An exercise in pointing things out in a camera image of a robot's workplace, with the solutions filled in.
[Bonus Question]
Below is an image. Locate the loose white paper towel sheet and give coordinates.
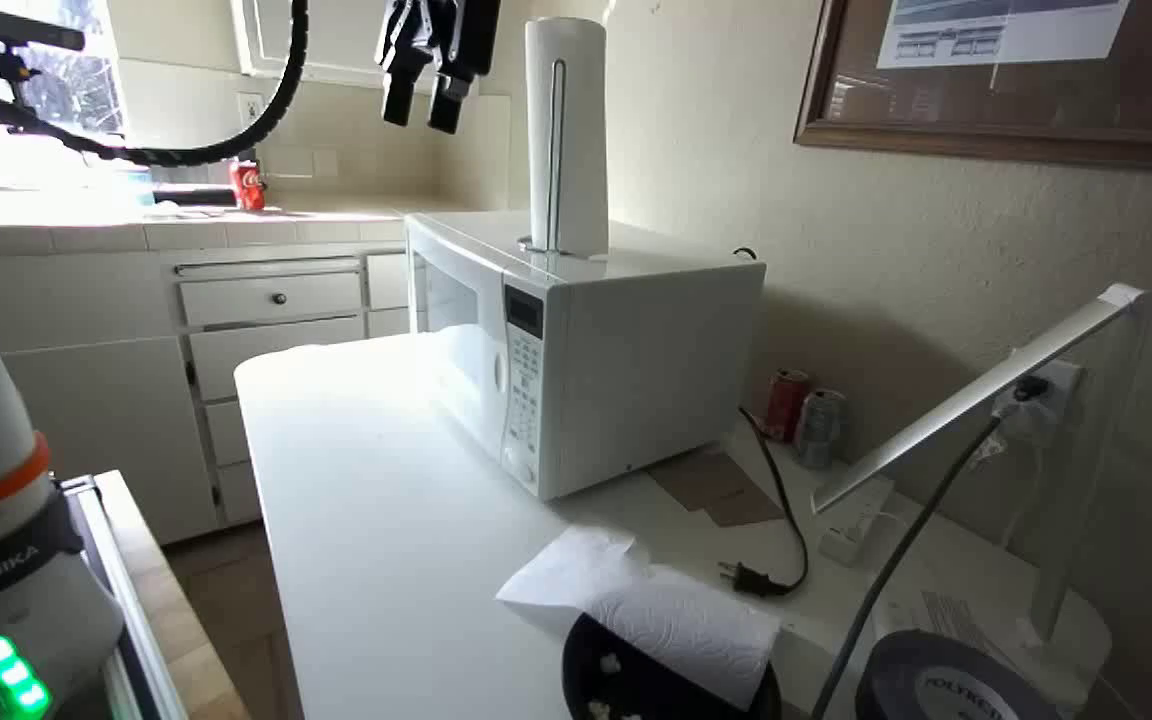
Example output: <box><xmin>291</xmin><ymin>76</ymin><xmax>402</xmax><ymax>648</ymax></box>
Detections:
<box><xmin>491</xmin><ymin>524</ymin><xmax>788</xmax><ymax>712</ymax></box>

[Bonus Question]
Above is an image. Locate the brown framed picture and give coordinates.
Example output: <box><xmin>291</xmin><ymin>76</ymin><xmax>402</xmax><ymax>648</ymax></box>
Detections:
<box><xmin>793</xmin><ymin>0</ymin><xmax>1152</xmax><ymax>175</ymax></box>

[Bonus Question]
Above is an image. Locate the black corrugated cable hose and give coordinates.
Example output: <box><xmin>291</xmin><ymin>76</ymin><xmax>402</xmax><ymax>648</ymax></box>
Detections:
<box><xmin>0</xmin><ymin>0</ymin><xmax>316</xmax><ymax>171</ymax></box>

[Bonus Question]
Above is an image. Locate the bright window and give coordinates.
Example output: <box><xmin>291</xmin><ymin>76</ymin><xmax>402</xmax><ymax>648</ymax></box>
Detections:
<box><xmin>0</xmin><ymin>0</ymin><xmax>128</xmax><ymax>139</ymax></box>

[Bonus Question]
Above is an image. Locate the red bottle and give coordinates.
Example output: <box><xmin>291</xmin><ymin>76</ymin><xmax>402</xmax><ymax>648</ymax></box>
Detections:
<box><xmin>227</xmin><ymin>153</ymin><xmax>272</xmax><ymax>215</ymax></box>

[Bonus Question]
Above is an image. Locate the black camera on stand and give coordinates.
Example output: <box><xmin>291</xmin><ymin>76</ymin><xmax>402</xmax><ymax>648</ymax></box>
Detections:
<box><xmin>0</xmin><ymin>0</ymin><xmax>89</xmax><ymax>135</ymax></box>

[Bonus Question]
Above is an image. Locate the red can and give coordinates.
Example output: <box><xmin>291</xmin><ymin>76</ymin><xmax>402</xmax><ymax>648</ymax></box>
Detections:
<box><xmin>759</xmin><ymin>374</ymin><xmax>814</xmax><ymax>450</ymax></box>

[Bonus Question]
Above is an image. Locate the black microwave cord with plug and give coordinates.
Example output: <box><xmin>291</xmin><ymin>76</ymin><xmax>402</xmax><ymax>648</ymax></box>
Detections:
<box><xmin>717</xmin><ymin>406</ymin><xmax>814</xmax><ymax>602</ymax></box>

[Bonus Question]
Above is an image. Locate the grey tape roll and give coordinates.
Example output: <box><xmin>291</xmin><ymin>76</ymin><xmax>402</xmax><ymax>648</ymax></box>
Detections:
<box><xmin>853</xmin><ymin>630</ymin><xmax>1101</xmax><ymax>720</ymax></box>

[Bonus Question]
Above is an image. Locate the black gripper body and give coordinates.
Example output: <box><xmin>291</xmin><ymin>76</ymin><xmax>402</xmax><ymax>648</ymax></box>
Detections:
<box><xmin>370</xmin><ymin>0</ymin><xmax>502</xmax><ymax>82</ymax></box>

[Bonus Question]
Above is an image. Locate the silver can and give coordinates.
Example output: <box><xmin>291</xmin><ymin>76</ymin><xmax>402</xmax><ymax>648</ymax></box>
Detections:
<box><xmin>793</xmin><ymin>384</ymin><xmax>853</xmax><ymax>472</ymax></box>

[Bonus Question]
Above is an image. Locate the white paper towel roll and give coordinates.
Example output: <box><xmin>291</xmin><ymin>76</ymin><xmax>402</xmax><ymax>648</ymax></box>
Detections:
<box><xmin>521</xmin><ymin>12</ymin><xmax>612</xmax><ymax>262</ymax></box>

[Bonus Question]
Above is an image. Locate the long dark power cable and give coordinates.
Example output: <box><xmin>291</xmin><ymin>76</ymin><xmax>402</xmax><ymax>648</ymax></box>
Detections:
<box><xmin>808</xmin><ymin>376</ymin><xmax>1052</xmax><ymax>720</ymax></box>

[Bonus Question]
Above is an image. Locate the white upper kitchen cabinet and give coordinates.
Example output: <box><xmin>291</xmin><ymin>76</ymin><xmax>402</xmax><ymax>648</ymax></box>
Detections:
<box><xmin>227</xmin><ymin>0</ymin><xmax>487</xmax><ymax>96</ymax></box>

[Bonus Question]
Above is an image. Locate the white kitchen cabinet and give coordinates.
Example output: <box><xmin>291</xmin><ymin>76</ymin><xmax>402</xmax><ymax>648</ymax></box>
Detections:
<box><xmin>0</xmin><ymin>214</ymin><xmax>416</xmax><ymax>548</ymax></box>
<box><xmin>227</xmin><ymin>0</ymin><xmax>487</xmax><ymax>96</ymax></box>

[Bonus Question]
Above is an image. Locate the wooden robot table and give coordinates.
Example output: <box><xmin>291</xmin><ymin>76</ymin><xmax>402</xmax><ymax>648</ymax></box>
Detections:
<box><xmin>59</xmin><ymin>466</ymin><xmax>251</xmax><ymax>720</ymax></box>

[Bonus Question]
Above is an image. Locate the white microwave oven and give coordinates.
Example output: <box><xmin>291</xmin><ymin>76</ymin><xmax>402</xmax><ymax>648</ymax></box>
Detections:
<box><xmin>401</xmin><ymin>210</ymin><xmax>773</xmax><ymax>506</ymax></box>

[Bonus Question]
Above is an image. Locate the brown cardboard piece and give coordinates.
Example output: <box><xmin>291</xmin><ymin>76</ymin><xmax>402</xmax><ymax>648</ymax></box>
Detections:
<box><xmin>641</xmin><ymin>444</ymin><xmax>788</xmax><ymax>531</ymax></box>

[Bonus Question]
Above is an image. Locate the white lower kitchen cabinet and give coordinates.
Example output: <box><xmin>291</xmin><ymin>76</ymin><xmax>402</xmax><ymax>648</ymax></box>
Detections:
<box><xmin>0</xmin><ymin>214</ymin><xmax>416</xmax><ymax>548</ymax></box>

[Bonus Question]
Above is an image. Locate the silver countertop appliance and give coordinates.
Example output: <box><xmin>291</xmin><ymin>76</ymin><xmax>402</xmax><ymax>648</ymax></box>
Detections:
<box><xmin>145</xmin><ymin>175</ymin><xmax>239</xmax><ymax>210</ymax></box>

